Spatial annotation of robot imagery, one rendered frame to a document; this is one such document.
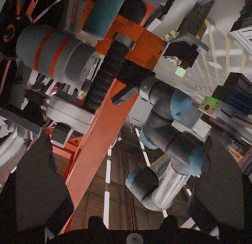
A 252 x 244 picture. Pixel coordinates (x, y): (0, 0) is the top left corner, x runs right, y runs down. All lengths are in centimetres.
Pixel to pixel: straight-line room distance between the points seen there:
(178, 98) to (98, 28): 35
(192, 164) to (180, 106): 15
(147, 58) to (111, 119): 43
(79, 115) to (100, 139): 73
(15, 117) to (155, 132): 34
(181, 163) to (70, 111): 30
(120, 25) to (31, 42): 58
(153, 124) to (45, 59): 34
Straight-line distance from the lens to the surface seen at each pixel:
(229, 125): 91
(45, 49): 44
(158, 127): 43
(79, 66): 41
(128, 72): 51
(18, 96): 54
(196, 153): 40
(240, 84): 88
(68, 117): 30
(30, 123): 31
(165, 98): 41
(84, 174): 119
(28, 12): 56
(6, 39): 59
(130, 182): 75
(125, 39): 28
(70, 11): 69
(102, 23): 57
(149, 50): 92
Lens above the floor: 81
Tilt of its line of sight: 14 degrees up
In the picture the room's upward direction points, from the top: 151 degrees counter-clockwise
